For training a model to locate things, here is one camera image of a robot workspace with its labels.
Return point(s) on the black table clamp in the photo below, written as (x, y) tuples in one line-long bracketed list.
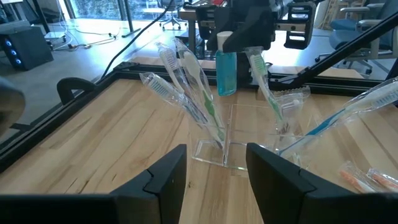
[(73, 81)]

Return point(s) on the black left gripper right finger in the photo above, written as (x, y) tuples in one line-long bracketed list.
[(286, 199)]

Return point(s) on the clear acrylic organizer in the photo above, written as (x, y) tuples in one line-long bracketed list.
[(208, 154)]

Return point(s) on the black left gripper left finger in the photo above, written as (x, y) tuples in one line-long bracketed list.
[(155, 199)]

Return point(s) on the white toothbrush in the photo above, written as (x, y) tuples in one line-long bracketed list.
[(290, 104)]

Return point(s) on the purple toothbrush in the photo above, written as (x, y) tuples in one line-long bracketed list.
[(158, 88)]

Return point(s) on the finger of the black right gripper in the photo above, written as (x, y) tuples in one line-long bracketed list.
[(219, 23), (252, 34)]

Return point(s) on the green toothbrush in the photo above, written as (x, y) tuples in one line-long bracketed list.
[(258, 63), (211, 107)]

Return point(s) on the teal mouthwash bottle white cap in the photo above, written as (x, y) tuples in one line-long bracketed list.
[(226, 77)]

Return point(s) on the blue toothbrush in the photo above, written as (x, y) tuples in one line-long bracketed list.
[(169, 60), (323, 124)]

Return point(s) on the yellow-orange toothbrush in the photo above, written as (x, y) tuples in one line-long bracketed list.
[(354, 182)]

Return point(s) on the black computer tower blue lights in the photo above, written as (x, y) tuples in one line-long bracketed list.
[(31, 46)]

